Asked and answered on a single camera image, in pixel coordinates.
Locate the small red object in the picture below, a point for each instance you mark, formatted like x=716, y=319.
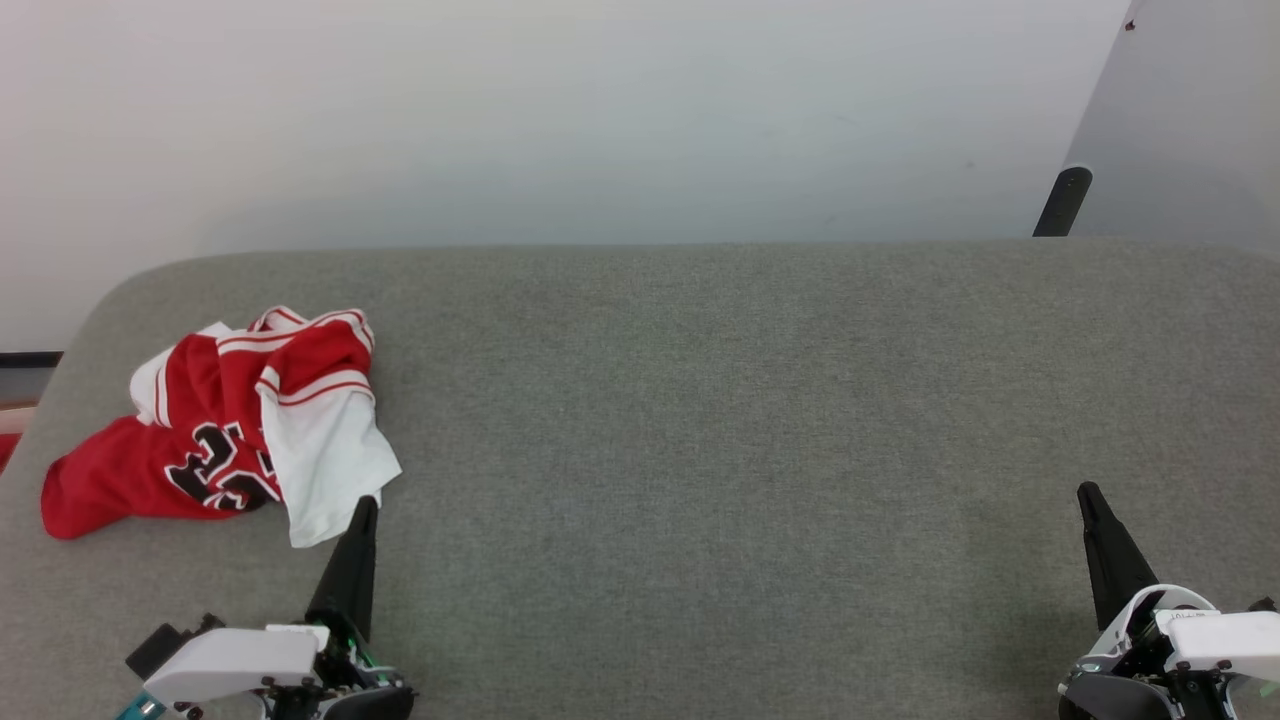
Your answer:
x=6, y=450

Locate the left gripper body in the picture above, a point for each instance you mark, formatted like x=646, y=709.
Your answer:
x=235, y=660

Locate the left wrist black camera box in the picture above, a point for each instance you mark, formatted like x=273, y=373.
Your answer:
x=155, y=648

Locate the red white basketball jersey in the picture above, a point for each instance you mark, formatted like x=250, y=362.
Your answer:
x=110, y=480

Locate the left wrist teal connector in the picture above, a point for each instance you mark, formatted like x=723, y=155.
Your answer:
x=138, y=709

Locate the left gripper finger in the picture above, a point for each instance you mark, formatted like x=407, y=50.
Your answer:
x=348, y=575

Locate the grey partition panel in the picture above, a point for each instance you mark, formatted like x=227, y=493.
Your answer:
x=1190, y=120

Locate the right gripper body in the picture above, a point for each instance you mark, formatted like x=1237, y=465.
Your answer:
x=1220, y=640

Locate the black pole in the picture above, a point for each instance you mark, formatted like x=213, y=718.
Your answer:
x=1062, y=200

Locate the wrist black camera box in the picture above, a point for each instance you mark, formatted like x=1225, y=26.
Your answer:
x=1264, y=605
x=155, y=648

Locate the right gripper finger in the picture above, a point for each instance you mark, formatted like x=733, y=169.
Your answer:
x=1112, y=560

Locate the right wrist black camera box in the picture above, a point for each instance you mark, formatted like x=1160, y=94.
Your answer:
x=1264, y=605

